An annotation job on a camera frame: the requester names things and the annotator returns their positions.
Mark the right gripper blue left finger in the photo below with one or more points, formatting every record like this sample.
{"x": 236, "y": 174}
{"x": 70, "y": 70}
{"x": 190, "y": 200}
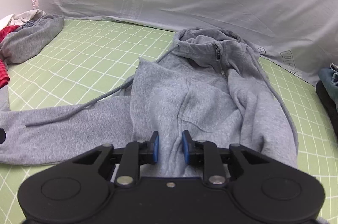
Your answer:
{"x": 153, "y": 148}

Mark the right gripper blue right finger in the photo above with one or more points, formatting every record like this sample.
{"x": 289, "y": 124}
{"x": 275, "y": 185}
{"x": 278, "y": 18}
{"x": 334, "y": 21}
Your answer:
{"x": 188, "y": 147}

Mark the white garment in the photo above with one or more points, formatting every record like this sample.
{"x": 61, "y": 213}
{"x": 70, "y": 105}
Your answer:
{"x": 22, "y": 18}

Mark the green grid mat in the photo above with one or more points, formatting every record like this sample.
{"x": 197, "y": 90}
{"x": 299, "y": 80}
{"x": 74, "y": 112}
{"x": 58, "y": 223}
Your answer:
{"x": 88, "y": 58}

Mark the blue plaid shorts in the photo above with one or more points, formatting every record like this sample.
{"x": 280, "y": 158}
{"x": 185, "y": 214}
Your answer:
{"x": 29, "y": 24}

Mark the grey sweatpants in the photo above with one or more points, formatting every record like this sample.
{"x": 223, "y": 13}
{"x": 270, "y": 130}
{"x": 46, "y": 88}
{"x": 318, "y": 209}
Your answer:
{"x": 28, "y": 42}

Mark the folded blue jeans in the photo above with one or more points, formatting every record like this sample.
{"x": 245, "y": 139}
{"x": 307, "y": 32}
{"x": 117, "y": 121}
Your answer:
{"x": 328, "y": 76}

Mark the grey zip hoodie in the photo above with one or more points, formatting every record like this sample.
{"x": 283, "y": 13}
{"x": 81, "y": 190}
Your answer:
{"x": 209, "y": 83}

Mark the red checked shorts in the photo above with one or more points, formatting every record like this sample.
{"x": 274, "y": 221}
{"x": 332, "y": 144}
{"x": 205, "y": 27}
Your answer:
{"x": 4, "y": 54}

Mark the folded black garment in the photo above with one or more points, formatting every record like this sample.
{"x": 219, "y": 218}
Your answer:
{"x": 328, "y": 104}

